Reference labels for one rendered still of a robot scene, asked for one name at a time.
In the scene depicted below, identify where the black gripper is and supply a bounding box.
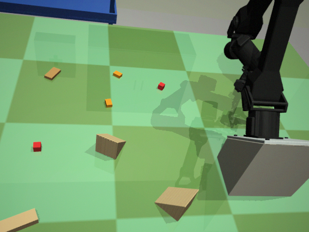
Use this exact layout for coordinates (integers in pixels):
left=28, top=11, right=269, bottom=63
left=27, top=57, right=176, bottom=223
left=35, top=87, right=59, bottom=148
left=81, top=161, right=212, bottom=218
left=243, top=50, right=261, bottom=72

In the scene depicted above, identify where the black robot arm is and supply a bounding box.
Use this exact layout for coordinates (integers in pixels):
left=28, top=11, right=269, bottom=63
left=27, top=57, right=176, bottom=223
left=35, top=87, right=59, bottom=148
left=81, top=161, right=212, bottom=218
left=224, top=0, right=304, bottom=139

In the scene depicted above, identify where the small red block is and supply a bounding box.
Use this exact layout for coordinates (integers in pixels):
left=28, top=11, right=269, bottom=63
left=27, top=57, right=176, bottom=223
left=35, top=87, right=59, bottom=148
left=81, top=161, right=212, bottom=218
left=33, top=142, right=42, bottom=152
left=158, top=82, right=165, bottom=90

